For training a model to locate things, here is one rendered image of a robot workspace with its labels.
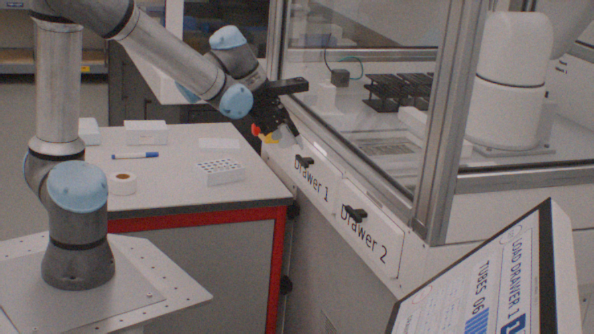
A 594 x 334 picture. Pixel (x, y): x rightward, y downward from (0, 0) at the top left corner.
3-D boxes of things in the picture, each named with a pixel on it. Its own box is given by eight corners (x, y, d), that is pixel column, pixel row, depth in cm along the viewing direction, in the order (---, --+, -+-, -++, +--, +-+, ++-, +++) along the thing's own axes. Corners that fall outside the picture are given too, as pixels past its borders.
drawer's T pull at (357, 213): (357, 224, 163) (358, 219, 163) (343, 209, 170) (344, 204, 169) (372, 222, 165) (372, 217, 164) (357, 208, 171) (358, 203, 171)
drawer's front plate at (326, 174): (331, 215, 185) (335, 173, 181) (290, 169, 210) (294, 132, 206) (337, 214, 186) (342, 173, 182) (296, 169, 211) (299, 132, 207)
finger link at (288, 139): (287, 160, 190) (268, 130, 186) (306, 146, 190) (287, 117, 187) (290, 162, 187) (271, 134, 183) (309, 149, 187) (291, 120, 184)
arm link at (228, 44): (199, 42, 175) (227, 20, 176) (223, 78, 180) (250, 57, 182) (213, 46, 168) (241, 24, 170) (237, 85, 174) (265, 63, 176)
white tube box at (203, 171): (207, 186, 208) (207, 173, 207) (192, 175, 215) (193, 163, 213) (244, 179, 215) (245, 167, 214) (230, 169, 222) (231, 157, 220)
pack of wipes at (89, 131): (101, 146, 229) (101, 132, 228) (69, 147, 226) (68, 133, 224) (95, 129, 242) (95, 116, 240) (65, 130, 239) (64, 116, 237)
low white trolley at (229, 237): (82, 450, 215) (76, 212, 187) (63, 328, 268) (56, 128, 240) (272, 413, 237) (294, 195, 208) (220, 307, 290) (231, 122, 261)
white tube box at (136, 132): (126, 145, 232) (126, 129, 230) (124, 135, 239) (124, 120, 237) (167, 144, 235) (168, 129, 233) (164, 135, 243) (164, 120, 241)
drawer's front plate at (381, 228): (390, 279, 159) (397, 233, 154) (335, 219, 183) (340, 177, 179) (397, 278, 159) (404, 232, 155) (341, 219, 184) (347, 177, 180)
